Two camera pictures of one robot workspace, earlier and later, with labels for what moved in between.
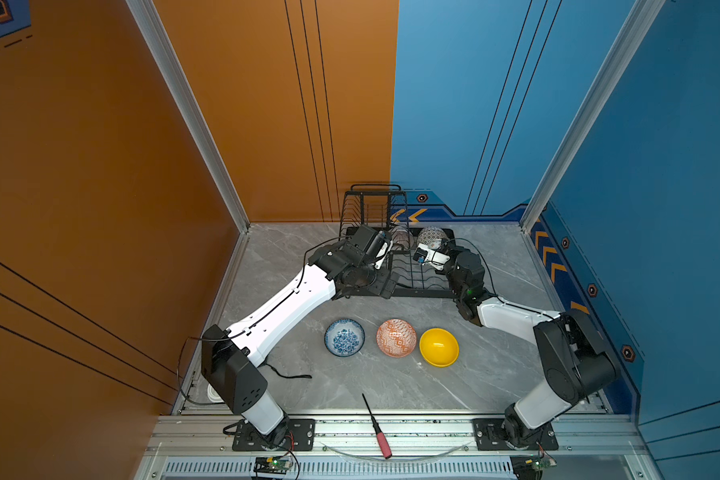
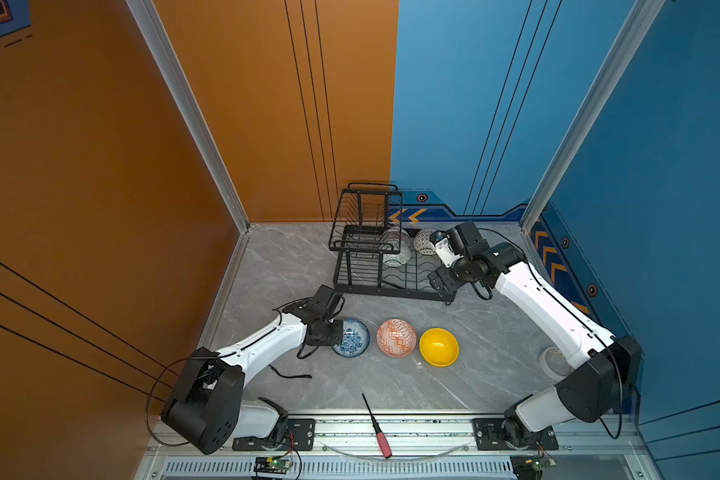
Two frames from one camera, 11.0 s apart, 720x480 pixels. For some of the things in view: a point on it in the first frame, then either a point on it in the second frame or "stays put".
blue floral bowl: x=344 y=337 stays put
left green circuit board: x=273 y=464 stays put
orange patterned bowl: x=396 y=338 stays put
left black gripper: x=378 y=286 -> x=338 y=335
